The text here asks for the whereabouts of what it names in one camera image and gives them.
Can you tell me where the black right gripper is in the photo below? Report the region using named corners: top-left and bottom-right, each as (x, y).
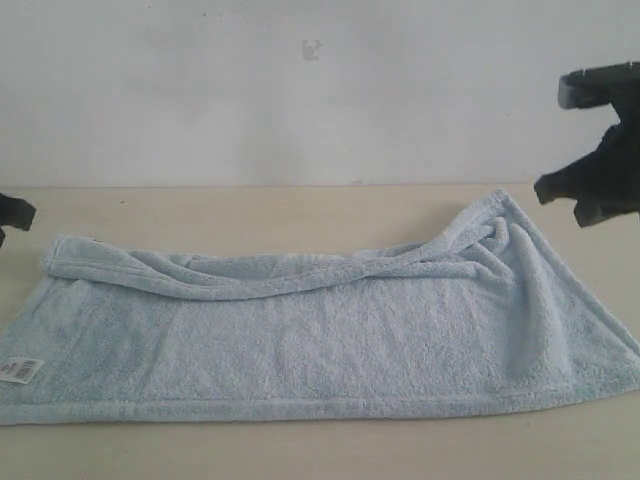
top-left (533, 99), bottom-right (639, 228)

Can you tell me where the light blue fluffy towel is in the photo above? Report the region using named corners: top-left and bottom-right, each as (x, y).
top-left (1, 190), bottom-right (639, 425)

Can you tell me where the white printed paper label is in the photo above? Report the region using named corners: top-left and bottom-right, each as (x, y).
top-left (0, 356), bottom-right (44, 385)

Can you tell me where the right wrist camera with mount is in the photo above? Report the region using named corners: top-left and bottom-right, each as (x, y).
top-left (557, 61), bottom-right (639, 110)

